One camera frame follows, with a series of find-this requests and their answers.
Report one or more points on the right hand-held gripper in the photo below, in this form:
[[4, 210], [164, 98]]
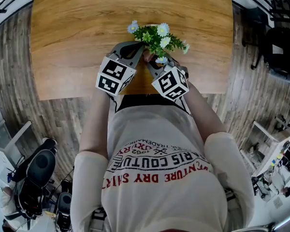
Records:
[[170, 83]]

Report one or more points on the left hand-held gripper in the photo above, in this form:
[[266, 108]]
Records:
[[113, 71]]

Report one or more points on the flowering plant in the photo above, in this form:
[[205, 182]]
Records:
[[154, 40]]

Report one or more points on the person's right forearm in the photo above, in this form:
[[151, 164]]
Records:
[[203, 115]]

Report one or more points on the person's left forearm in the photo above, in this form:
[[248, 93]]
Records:
[[94, 129]]

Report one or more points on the black floor box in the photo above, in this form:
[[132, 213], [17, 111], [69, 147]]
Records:
[[253, 25]]

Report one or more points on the black office chair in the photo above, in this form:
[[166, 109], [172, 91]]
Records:
[[280, 54]]

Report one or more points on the person's white printed shirt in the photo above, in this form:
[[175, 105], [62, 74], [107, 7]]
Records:
[[159, 197]]

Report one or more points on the white work desk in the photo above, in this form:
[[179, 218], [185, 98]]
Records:
[[273, 151]]

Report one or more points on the black swivel chair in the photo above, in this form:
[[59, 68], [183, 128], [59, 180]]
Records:
[[42, 164]]

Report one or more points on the white side desk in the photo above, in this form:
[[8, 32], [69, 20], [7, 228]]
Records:
[[4, 144]]

